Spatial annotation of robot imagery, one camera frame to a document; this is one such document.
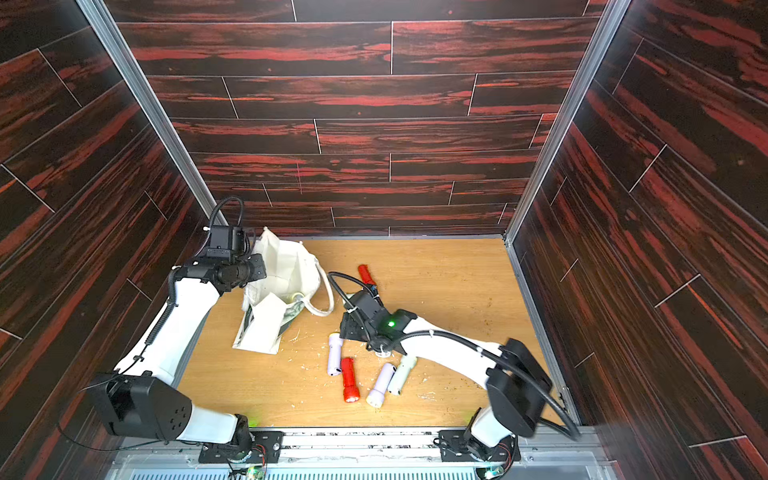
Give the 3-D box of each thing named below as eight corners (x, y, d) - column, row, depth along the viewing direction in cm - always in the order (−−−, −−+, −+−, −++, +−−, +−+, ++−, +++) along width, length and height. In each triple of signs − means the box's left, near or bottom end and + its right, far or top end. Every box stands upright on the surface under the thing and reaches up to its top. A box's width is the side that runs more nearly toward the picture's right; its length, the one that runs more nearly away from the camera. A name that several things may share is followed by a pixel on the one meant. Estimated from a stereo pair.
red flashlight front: (345, 403, 82) (344, 401, 80) (341, 361, 89) (341, 358, 88) (360, 400, 82) (360, 398, 80) (355, 358, 90) (355, 355, 88)
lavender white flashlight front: (366, 402, 82) (366, 400, 80) (384, 363, 89) (384, 361, 87) (380, 409, 81) (380, 407, 79) (397, 369, 88) (398, 367, 86)
